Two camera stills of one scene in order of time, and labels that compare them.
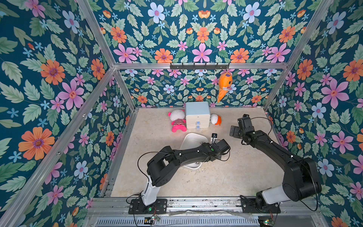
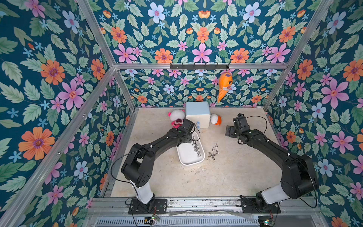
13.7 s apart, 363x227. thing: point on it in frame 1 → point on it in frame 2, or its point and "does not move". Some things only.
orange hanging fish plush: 225,82 does not move
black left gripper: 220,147 → 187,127
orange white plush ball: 215,119 does not move
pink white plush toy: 178,122 does not move
